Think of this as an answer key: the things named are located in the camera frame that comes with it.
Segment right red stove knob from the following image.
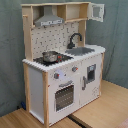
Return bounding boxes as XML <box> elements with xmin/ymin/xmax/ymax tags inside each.
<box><xmin>72</xmin><ymin>67</ymin><xmax>78</xmax><ymax>72</ymax></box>

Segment white microwave door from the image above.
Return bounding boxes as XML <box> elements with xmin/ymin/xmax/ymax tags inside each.
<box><xmin>89</xmin><ymin>3</ymin><xmax>104</xmax><ymax>22</ymax></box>

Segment grey range hood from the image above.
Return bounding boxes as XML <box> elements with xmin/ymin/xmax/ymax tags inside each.
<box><xmin>35</xmin><ymin>5</ymin><xmax>64</xmax><ymax>27</ymax></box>

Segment black toy faucet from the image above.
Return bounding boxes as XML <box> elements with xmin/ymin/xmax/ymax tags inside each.
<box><xmin>67</xmin><ymin>33</ymin><xmax>82</xmax><ymax>49</ymax></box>

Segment wooden toy kitchen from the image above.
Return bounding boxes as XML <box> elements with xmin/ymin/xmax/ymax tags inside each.
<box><xmin>22</xmin><ymin>2</ymin><xmax>105</xmax><ymax>128</ymax></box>

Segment grey toy sink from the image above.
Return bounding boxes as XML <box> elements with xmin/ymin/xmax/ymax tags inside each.
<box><xmin>66</xmin><ymin>47</ymin><xmax>94</xmax><ymax>56</ymax></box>

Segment red stove knob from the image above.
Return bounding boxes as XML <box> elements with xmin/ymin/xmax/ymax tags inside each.
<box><xmin>72</xmin><ymin>67</ymin><xmax>78</xmax><ymax>72</ymax></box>
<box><xmin>54</xmin><ymin>73</ymin><xmax>60</xmax><ymax>79</ymax></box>

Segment white oven door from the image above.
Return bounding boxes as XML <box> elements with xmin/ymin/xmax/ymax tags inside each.
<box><xmin>48</xmin><ymin>75</ymin><xmax>79</xmax><ymax>124</ymax></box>

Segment silver toy pot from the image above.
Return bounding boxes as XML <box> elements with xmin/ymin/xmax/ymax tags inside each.
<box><xmin>42</xmin><ymin>51</ymin><xmax>58</xmax><ymax>62</ymax></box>

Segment white cabinet door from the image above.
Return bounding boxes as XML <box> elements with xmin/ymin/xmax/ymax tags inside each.
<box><xmin>80</xmin><ymin>55</ymin><xmax>102</xmax><ymax>106</ymax></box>

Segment black stove top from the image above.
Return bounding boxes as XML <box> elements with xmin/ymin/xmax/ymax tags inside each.
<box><xmin>34</xmin><ymin>54</ymin><xmax>71</xmax><ymax>66</ymax></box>

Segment left red stove knob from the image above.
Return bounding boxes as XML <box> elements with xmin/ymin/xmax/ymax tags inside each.
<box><xmin>54</xmin><ymin>73</ymin><xmax>60</xmax><ymax>79</ymax></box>

